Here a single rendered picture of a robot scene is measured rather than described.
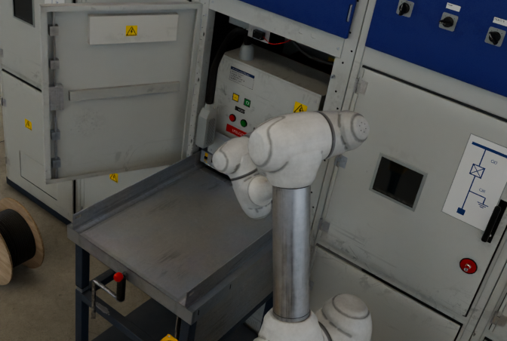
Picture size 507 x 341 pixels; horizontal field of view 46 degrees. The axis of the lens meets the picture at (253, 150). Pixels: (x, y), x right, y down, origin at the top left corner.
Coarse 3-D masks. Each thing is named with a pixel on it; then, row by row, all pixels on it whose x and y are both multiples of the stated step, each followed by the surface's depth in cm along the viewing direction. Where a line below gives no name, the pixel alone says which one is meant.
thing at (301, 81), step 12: (264, 48) 256; (240, 60) 238; (252, 60) 241; (264, 60) 243; (276, 60) 246; (288, 60) 248; (264, 72) 232; (276, 72) 234; (288, 72) 236; (300, 72) 238; (312, 72) 240; (324, 72) 242; (216, 84) 249; (300, 84) 227; (312, 84) 229; (324, 84) 231; (324, 96) 223
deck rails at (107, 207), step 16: (192, 160) 265; (160, 176) 249; (176, 176) 258; (128, 192) 236; (144, 192) 244; (96, 208) 223; (112, 208) 231; (80, 224) 219; (96, 224) 222; (256, 240) 217; (240, 256) 211; (224, 272) 206; (192, 288) 191; (208, 288) 201
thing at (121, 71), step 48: (48, 48) 215; (96, 48) 224; (144, 48) 234; (48, 96) 221; (96, 96) 232; (144, 96) 245; (192, 96) 254; (48, 144) 231; (96, 144) 245; (144, 144) 258
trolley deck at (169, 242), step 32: (160, 192) 246; (192, 192) 250; (224, 192) 253; (128, 224) 225; (160, 224) 228; (192, 224) 231; (224, 224) 234; (256, 224) 237; (96, 256) 214; (128, 256) 210; (160, 256) 212; (192, 256) 215; (224, 256) 218; (256, 256) 220; (160, 288) 198; (224, 288) 204; (192, 320) 193
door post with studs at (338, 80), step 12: (360, 0) 195; (360, 12) 196; (360, 24) 197; (348, 48) 203; (336, 60) 208; (348, 60) 205; (336, 72) 209; (348, 72) 206; (336, 84) 210; (336, 96) 212; (324, 108) 217; (336, 108) 214; (324, 168) 226; (312, 192) 233; (312, 204) 235; (312, 216) 237
